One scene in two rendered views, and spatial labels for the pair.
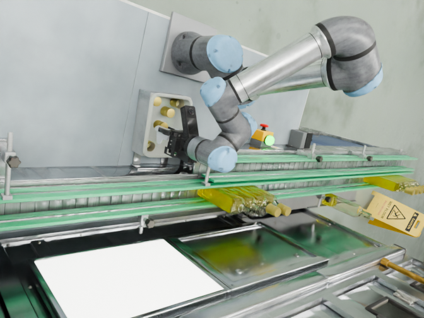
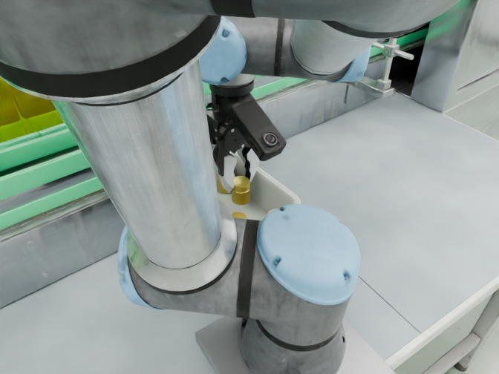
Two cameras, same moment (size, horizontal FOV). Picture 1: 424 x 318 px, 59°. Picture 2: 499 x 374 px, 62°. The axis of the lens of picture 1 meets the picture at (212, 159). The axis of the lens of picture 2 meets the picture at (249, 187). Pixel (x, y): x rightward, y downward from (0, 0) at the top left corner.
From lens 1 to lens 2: 1.27 m
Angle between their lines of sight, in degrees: 74
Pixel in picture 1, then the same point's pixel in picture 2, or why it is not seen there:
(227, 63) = (299, 215)
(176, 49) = not seen: hidden behind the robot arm
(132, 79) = not seen: hidden behind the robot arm
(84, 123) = (319, 170)
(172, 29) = (362, 345)
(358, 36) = not seen: outside the picture
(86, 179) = (289, 93)
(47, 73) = (405, 179)
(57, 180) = (314, 83)
